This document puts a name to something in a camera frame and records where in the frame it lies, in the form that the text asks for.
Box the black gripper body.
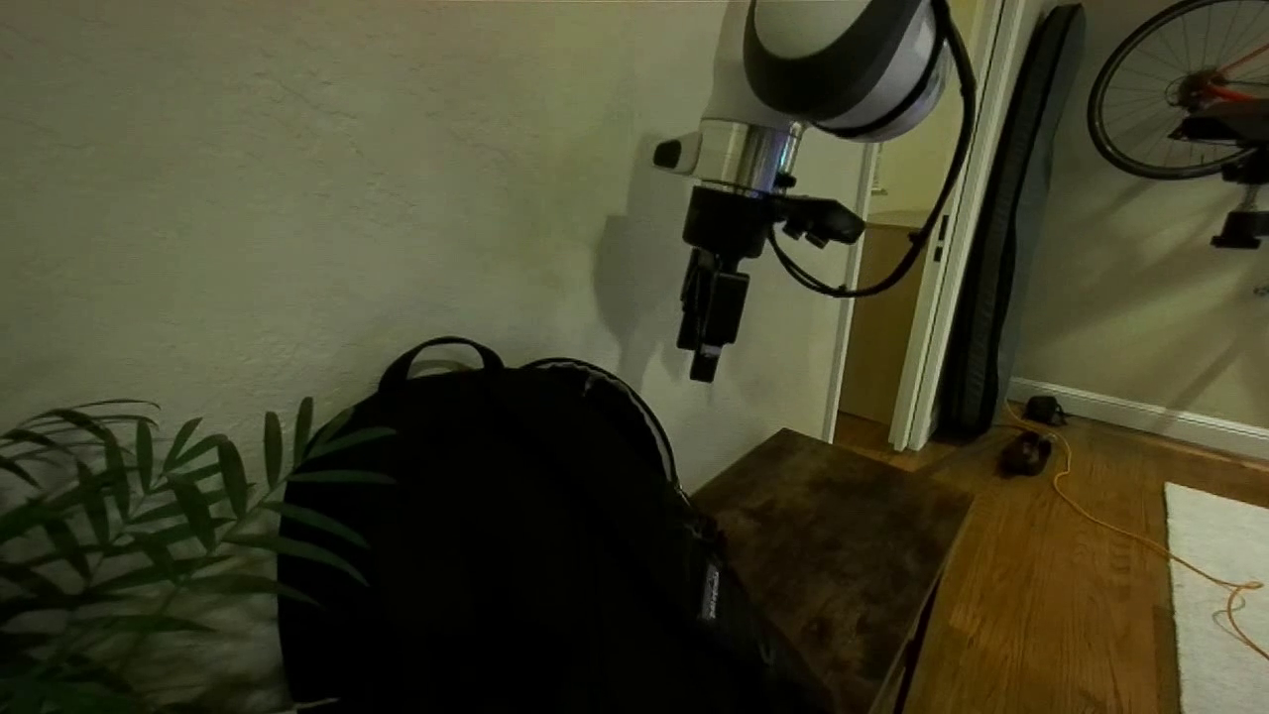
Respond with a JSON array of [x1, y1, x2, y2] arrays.
[[675, 186, 774, 349]]

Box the tall black bag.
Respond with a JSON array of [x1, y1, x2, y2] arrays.
[[932, 5, 1087, 449]]

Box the black backpack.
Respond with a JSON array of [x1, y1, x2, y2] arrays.
[[273, 334, 836, 714]]

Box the black shoe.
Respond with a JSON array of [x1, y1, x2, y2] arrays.
[[996, 429, 1061, 480]]

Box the small black floor object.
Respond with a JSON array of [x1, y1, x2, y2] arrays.
[[1022, 392, 1070, 433]]

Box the bicycle wheel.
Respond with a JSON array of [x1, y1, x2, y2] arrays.
[[1082, 0, 1269, 181]]

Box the black bicycle pedal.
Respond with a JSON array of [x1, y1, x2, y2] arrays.
[[1205, 144, 1269, 255]]

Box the white rug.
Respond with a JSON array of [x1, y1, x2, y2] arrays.
[[1161, 480, 1269, 714]]

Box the green leafy houseplant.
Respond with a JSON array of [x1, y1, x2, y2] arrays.
[[0, 392, 400, 714]]

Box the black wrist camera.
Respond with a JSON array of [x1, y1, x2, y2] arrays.
[[768, 194, 872, 255]]

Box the white door frame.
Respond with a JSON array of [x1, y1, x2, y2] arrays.
[[885, 0, 1047, 456]]

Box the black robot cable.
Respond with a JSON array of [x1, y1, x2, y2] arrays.
[[764, 0, 984, 301]]

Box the orange floor cable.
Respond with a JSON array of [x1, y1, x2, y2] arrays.
[[1045, 433, 1269, 666]]

